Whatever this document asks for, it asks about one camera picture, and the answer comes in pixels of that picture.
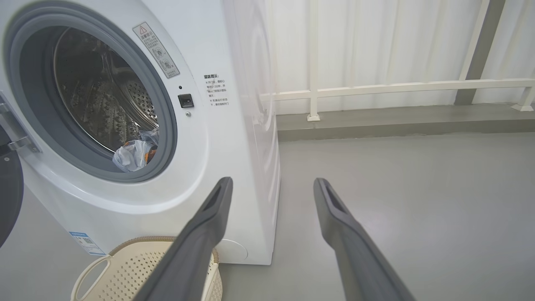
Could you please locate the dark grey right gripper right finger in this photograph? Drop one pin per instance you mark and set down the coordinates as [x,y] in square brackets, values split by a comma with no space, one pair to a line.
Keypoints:
[359,263]

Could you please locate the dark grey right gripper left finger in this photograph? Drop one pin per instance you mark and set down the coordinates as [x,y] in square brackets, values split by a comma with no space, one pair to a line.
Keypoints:
[192,259]

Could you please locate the blue garment with orange print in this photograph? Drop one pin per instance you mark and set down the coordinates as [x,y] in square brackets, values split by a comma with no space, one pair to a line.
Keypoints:
[131,156]

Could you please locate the dark round washing machine door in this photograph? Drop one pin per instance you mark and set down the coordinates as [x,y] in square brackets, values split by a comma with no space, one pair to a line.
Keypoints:
[8,188]

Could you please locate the cream perforated laundry basket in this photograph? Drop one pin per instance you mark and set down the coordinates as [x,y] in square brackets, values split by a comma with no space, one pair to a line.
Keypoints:
[129,271]

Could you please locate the white washing machine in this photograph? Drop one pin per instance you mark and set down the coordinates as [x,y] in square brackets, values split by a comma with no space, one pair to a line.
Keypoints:
[217,159]

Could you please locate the grey rubber door gasket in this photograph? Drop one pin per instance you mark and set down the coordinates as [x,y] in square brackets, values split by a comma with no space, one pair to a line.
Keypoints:
[165,125]

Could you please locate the black door latch socket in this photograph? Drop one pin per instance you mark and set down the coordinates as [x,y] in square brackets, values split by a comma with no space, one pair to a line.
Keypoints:
[186,100]

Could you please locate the steel washing machine drum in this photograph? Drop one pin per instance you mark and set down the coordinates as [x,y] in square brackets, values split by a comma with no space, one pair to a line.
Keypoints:
[100,92]

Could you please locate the round white filter cover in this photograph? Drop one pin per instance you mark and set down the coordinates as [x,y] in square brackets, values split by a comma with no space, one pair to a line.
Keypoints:
[236,251]

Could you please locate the blue energy label sticker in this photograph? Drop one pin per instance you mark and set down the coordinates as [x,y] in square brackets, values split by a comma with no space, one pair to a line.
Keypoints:
[87,243]

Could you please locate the white metal railing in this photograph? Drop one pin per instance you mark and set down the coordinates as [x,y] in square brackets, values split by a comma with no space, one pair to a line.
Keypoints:
[397,88]

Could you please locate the warning sticker with triangle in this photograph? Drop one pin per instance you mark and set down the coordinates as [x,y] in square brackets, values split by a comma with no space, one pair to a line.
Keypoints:
[156,50]

